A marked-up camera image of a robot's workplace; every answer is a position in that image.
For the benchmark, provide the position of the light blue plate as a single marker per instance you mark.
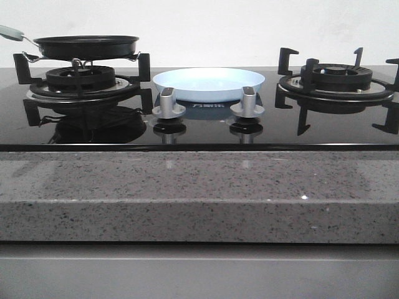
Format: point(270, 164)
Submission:
point(208, 84)

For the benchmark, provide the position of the black frying pan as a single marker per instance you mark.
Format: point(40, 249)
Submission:
point(84, 47)

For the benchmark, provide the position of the silver left stove knob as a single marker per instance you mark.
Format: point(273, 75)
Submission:
point(168, 107)

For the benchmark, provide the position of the silver stove knob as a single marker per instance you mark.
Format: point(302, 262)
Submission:
point(168, 107)
point(247, 107)

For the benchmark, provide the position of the silver right stove knob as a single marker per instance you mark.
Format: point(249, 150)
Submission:
point(247, 107)

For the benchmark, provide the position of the black glass gas cooktop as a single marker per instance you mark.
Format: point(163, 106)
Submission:
point(289, 123)

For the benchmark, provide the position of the left black pan support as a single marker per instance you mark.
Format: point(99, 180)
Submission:
point(39, 93)

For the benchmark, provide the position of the black pan support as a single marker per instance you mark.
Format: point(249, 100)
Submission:
point(299, 87)
point(39, 93)

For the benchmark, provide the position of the right black pan support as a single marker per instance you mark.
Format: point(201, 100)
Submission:
point(299, 87)

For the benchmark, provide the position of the left black gas burner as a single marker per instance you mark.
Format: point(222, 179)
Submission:
point(92, 79)

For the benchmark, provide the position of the black gas burner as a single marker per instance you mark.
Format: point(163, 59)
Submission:
point(92, 79)
point(341, 77)

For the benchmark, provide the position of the right black gas burner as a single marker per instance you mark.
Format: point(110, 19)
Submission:
point(341, 77)

